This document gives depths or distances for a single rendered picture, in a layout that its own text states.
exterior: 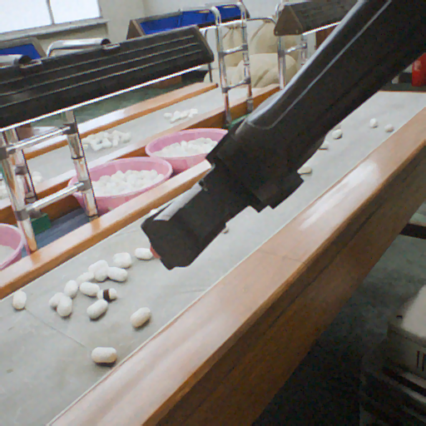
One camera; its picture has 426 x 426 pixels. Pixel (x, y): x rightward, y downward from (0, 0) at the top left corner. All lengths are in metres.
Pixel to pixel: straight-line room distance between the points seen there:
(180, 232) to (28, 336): 0.40
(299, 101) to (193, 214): 0.15
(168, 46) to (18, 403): 0.62
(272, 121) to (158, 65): 0.50
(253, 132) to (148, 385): 0.33
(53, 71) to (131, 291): 0.36
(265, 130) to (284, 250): 0.43
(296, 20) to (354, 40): 0.98
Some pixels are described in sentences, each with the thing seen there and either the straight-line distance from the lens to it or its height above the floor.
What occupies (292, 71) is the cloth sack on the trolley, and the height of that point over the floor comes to 0.46.
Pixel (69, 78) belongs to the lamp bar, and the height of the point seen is 1.08.
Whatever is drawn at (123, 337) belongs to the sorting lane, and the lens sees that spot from 0.71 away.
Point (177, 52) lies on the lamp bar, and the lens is 0.91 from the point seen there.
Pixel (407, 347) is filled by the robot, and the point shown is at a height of 0.43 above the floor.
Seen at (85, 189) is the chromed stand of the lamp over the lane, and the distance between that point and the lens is 1.01.
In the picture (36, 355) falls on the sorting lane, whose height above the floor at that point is 0.74.
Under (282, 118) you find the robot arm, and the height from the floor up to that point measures 1.08.
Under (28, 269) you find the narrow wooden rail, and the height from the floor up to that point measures 0.76.
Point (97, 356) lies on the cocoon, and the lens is 0.67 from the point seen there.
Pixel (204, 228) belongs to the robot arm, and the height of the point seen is 0.98.
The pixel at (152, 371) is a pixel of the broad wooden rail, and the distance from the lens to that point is 0.61.
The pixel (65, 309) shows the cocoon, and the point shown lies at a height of 0.76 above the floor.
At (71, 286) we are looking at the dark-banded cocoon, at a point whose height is 0.76.
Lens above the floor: 1.18
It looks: 25 degrees down
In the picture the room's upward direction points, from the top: 8 degrees counter-clockwise
